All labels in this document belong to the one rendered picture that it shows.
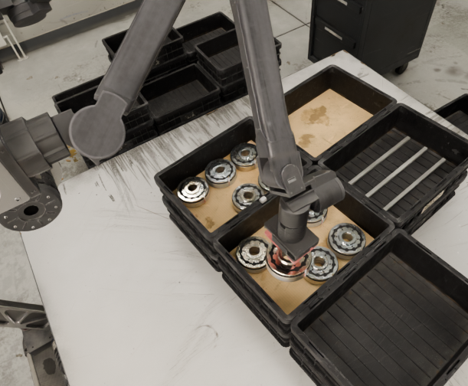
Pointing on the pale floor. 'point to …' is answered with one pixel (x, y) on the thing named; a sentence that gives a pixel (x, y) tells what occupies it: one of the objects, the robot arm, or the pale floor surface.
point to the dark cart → (370, 31)
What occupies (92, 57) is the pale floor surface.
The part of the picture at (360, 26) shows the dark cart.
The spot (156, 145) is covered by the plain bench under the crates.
